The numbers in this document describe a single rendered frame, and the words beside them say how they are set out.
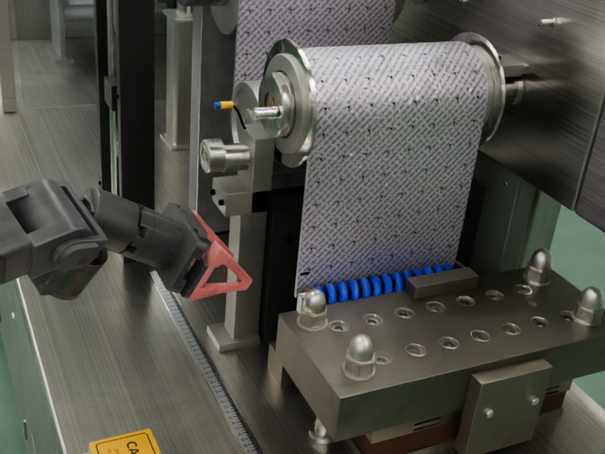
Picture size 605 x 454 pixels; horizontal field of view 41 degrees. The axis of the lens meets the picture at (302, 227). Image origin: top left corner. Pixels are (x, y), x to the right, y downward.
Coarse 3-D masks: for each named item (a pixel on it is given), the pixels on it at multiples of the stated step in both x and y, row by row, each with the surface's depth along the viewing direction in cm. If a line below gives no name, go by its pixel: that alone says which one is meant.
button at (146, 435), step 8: (136, 432) 91; (144, 432) 91; (104, 440) 89; (112, 440) 89; (120, 440) 89; (128, 440) 90; (136, 440) 90; (144, 440) 90; (152, 440) 90; (96, 448) 88; (104, 448) 88; (112, 448) 88; (120, 448) 88; (128, 448) 89; (136, 448) 89; (144, 448) 89; (152, 448) 89
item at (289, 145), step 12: (276, 60) 94; (288, 60) 91; (288, 72) 91; (300, 72) 89; (300, 84) 89; (492, 84) 99; (300, 96) 89; (492, 96) 99; (300, 108) 90; (300, 120) 90; (300, 132) 90; (276, 144) 97; (288, 144) 94; (300, 144) 92
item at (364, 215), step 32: (320, 160) 92; (352, 160) 94; (384, 160) 96; (416, 160) 98; (448, 160) 100; (320, 192) 94; (352, 192) 96; (384, 192) 98; (416, 192) 101; (448, 192) 103; (320, 224) 96; (352, 224) 99; (384, 224) 101; (416, 224) 103; (448, 224) 105; (320, 256) 99; (352, 256) 101; (384, 256) 103; (416, 256) 106; (448, 256) 108
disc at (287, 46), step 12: (276, 48) 94; (288, 48) 91; (300, 48) 89; (300, 60) 89; (264, 72) 99; (312, 84) 88; (312, 96) 88; (312, 108) 88; (312, 120) 88; (312, 132) 89; (312, 144) 90; (276, 156) 99; (288, 156) 95; (300, 156) 92
